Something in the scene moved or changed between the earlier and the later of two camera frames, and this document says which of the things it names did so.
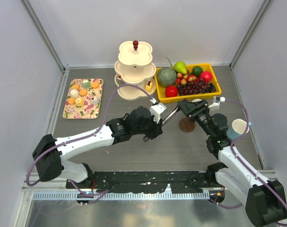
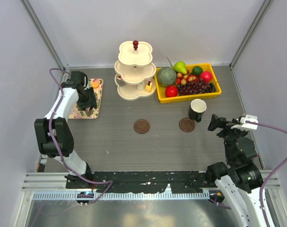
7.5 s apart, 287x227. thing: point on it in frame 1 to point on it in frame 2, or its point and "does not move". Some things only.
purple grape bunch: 196,87 does not move
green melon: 166,76 does not move
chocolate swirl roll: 120,82 does not move
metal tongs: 170,115 to 88,110
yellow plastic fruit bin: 205,67 does not move
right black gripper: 191,109 to 222,122
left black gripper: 156,130 to 92,101
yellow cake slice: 148,87 does not move
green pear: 180,66 does not move
